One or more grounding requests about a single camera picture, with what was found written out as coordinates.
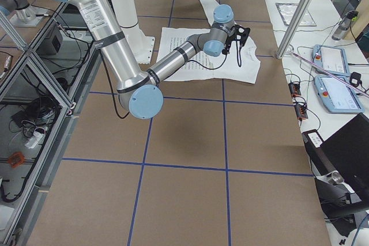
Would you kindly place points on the teach pendant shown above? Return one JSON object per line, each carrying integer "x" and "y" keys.
{"x": 335, "y": 96}
{"x": 331, "y": 59}

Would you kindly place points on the grey box under frame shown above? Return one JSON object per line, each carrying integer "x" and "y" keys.
{"x": 51, "y": 43}

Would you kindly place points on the orange black adapter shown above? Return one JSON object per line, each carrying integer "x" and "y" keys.
{"x": 301, "y": 112}
{"x": 294, "y": 89}

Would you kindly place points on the lower orange black adapter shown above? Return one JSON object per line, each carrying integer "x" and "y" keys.
{"x": 301, "y": 112}

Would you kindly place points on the clear water bottle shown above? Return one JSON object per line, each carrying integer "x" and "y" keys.
{"x": 344, "y": 25}

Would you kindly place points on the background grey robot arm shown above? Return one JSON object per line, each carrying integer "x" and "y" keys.
{"x": 26, "y": 15}

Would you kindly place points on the upper teach pendant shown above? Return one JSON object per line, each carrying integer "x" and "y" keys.
{"x": 331, "y": 59}

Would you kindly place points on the orange clamp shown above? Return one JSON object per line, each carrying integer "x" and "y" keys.
{"x": 16, "y": 159}

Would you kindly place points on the black laptop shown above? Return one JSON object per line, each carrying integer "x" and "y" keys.
{"x": 346, "y": 151}

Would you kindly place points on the aluminium frame rack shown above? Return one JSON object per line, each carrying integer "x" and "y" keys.
{"x": 39, "y": 92}

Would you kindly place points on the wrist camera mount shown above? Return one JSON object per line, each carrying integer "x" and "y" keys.
{"x": 240, "y": 34}

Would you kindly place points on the lower teach pendant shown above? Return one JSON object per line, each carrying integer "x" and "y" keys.
{"x": 335, "y": 96}

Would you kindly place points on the upper orange black adapter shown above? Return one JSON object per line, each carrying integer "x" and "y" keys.
{"x": 294, "y": 89}

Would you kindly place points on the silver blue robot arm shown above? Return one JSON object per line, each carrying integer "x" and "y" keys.
{"x": 138, "y": 90}

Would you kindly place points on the white power strip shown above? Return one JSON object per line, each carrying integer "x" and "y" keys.
{"x": 34, "y": 140}

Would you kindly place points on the aluminium frame post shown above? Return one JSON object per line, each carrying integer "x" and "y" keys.
{"x": 292, "y": 28}

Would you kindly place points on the black power adapter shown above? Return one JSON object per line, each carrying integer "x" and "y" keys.
{"x": 355, "y": 79}

